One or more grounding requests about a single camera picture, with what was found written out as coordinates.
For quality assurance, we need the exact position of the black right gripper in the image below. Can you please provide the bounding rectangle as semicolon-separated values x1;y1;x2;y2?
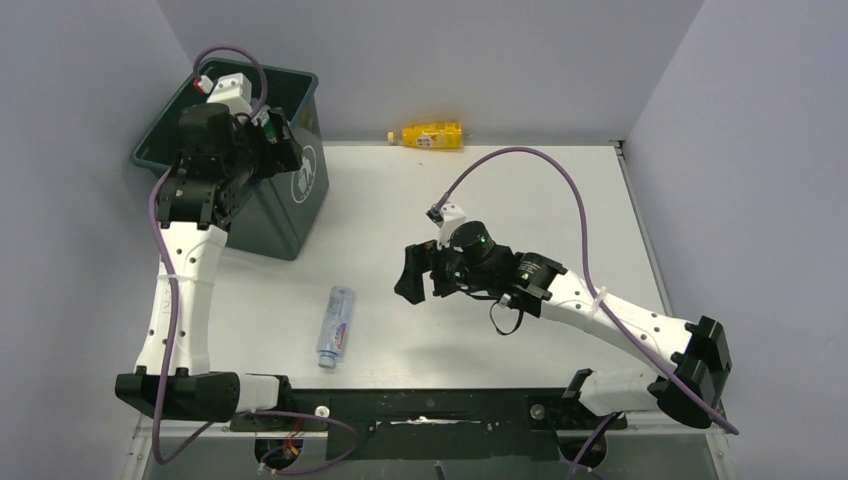
396;239;493;305

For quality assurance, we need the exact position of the dark green plastic bin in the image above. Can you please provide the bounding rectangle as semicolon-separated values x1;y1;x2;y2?
129;65;330;261

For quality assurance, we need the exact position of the purple label Ganten bottle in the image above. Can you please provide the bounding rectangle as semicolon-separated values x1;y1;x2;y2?
316;286;356;369

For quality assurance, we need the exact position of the green cap water bottle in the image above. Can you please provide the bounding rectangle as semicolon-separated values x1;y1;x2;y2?
254;107;278;144

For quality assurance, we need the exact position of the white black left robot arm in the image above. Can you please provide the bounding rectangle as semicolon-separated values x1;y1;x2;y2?
114;103;302;422

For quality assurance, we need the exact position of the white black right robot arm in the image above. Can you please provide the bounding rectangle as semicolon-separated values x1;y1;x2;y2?
394;221;732;430

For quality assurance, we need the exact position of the yellow juice bottle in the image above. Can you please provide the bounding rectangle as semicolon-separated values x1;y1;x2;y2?
387;122;464;150

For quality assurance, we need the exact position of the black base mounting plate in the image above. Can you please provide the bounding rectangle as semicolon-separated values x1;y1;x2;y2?
230;387;627;461

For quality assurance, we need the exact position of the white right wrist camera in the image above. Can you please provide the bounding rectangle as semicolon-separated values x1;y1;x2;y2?
426;201;467;250

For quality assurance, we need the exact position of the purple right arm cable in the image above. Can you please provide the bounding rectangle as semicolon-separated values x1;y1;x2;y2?
427;146;741;480

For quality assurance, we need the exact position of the aluminium frame rail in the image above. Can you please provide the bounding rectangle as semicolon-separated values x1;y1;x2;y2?
117;415;231;479

